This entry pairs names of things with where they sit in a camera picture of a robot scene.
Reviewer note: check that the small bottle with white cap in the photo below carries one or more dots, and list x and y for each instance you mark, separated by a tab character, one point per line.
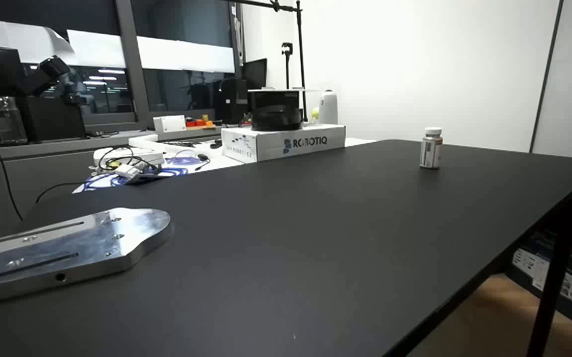
432	150

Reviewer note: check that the white Robotiq cardboard box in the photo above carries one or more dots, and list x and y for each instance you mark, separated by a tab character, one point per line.
279	142

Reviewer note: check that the black box-shaped device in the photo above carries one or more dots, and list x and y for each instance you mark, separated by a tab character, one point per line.
277	109

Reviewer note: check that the white plastic jug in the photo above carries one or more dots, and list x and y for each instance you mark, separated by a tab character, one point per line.
328	107

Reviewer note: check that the small orange item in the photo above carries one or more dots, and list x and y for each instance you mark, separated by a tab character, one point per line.
199	121

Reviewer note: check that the black computer monitor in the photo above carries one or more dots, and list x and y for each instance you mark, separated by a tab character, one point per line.
257	71

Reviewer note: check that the black stand with small head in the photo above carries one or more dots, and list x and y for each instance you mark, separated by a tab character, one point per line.
287	49

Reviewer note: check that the small white box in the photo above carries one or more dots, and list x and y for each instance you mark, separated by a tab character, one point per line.
169	123

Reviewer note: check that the grey window pillar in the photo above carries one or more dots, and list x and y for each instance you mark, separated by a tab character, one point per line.
134	65

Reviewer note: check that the flat metal plate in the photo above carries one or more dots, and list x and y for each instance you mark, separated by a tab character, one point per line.
68	248

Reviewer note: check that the black table leg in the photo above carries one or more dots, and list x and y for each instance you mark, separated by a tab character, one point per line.
551	289

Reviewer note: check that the dark box with white labels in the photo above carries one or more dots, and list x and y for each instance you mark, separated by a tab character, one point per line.
567	283

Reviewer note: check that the black metal pole frame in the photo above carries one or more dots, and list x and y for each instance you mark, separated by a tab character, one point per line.
301	59

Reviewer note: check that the black camera-like device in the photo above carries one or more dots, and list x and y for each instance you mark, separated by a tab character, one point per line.
52	71

